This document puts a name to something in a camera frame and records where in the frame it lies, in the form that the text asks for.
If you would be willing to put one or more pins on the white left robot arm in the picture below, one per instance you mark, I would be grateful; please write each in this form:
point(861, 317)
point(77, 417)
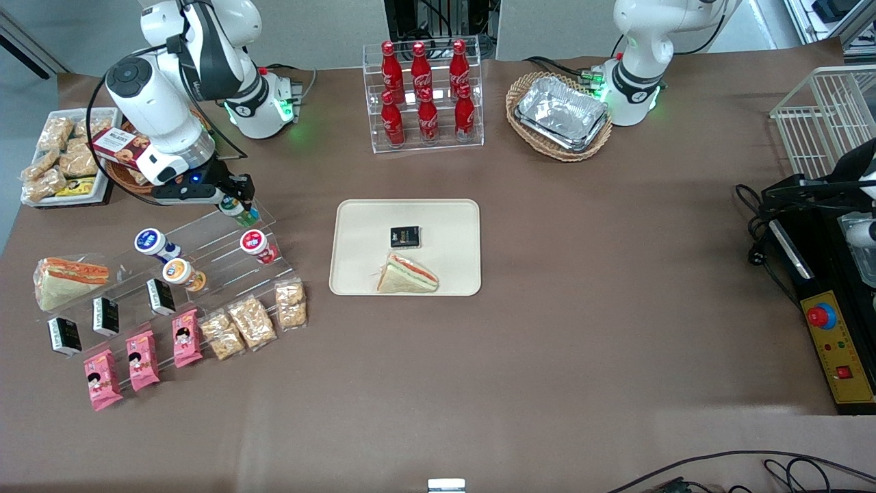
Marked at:
point(629, 92)

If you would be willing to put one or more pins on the beige plastic serving tray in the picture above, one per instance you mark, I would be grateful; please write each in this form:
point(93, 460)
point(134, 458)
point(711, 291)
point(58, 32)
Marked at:
point(438, 226)

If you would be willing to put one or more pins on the silver foil tray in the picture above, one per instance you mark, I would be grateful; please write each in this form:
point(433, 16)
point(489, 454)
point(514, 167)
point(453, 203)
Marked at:
point(561, 106)
point(578, 145)

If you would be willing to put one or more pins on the clear bag of rice crackers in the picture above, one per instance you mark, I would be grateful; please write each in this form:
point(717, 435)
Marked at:
point(252, 323)
point(291, 305)
point(222, 335)

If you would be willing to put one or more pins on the black equipment cabinet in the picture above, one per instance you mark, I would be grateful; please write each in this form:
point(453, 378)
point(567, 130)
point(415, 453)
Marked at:
point(438, 20)

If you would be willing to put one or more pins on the red cookie box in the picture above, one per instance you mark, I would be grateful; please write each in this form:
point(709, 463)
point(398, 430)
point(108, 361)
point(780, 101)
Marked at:
point(116, 144)

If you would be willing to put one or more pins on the brown table cover sheet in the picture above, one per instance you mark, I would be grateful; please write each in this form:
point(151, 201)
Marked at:
point(616, 342)

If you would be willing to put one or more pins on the clear acrylic bottle rack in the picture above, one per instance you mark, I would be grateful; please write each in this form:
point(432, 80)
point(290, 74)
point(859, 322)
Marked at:
point(441, 137)

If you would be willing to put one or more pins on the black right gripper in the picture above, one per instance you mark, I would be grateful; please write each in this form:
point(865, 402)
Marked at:
point(220, 176)

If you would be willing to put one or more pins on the yellow snack packet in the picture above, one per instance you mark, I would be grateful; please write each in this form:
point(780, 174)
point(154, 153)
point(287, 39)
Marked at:
point(75, 187)

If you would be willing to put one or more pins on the clear bag of puffed snacks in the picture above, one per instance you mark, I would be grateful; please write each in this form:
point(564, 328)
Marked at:
point(46, 185)
point(79, 161)
point(92, 127)
point(55, 133)
point(39, 166)

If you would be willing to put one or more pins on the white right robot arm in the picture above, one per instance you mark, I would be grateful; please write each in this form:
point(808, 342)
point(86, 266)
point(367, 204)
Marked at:
point(157, 103)

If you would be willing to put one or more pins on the small black snack box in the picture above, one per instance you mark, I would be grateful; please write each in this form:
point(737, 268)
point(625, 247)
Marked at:
point(161, 297)
point(65, 336)
point(105, 316)
point(404, 237)

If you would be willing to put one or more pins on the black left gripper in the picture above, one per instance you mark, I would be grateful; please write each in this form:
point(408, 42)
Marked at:
point(816, 189)

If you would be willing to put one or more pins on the aluminium frame shelf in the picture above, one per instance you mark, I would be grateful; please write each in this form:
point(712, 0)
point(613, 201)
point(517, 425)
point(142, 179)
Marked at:
point(831, 27)

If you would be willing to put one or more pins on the red gum bottle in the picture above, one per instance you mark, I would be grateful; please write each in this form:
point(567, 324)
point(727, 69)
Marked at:
point(254, 243)

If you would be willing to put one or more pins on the clear acrylic stepped display stand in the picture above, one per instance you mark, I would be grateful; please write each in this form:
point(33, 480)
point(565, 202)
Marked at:
point(219, 257)

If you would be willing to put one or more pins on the white rectangular snack tray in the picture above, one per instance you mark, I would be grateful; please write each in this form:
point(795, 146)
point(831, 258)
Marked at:
point(102, 113)

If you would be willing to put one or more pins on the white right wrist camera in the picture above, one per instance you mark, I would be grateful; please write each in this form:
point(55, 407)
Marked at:
point(164, 168)

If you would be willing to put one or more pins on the wrapped triangle sandwich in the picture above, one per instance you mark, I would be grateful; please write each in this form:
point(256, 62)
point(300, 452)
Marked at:
point(68, 281)
point(405, 276)

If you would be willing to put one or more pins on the pink snack packet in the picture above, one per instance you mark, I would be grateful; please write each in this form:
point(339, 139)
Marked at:
point(186, 339)
point(102, 381)
point(142, 361)

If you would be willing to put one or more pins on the blue gum bottle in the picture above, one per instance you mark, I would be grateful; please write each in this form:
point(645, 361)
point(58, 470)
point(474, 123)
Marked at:
point(150, 242)

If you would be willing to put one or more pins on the light tan wicker basket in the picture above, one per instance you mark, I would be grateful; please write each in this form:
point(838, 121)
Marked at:
point(527, 147)

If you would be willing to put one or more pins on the dark metal bar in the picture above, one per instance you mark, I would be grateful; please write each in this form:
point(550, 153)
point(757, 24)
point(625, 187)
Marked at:
point(27, 44)

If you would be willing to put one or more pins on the orange gum bottle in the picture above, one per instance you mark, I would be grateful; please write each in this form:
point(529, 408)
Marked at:
point(178, 272)

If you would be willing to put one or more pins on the dark brown wicker basket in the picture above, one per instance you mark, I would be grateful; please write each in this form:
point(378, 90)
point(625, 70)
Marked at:
point(126, 185)

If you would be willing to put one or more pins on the clear plastic container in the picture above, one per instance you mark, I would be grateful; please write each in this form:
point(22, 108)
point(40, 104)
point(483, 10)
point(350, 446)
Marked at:
point(859, 267)

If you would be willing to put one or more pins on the red cola bottle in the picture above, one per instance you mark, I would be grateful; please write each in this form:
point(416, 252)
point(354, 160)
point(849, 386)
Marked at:
point(393, 123)
point(465, 116)
point(459, 67)
point(391, 72)
point(428, 120)
point(420, 68)

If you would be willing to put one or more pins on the black sealing machine yellow panel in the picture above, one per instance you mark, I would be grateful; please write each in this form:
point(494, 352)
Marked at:
point(838, 356)

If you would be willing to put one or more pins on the green gum bottle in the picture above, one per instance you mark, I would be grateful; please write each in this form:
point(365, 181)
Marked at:
point(248, 218)

